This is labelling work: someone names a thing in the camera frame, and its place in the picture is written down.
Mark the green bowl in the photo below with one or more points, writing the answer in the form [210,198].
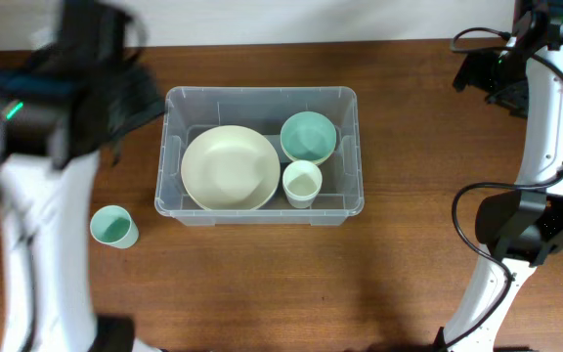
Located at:
[308,133]

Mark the grey cup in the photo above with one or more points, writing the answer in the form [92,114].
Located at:
[300,202]

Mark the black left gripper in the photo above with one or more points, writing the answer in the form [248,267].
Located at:
[143,97]

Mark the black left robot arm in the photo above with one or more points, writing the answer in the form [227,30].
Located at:
[57,110]

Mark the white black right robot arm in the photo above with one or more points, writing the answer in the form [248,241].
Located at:
[520,224]

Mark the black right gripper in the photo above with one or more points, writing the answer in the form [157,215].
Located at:
[481,64]

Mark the beige plate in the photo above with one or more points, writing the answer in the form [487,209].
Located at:
[230,168]

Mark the small green cup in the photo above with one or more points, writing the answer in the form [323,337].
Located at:
[113,225]

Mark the white bowl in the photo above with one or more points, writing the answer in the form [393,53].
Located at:
[316,161]

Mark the clear plastic storage container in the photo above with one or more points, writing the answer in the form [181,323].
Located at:
[190,111]

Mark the cream cup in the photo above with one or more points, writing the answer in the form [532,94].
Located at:
[302,178]

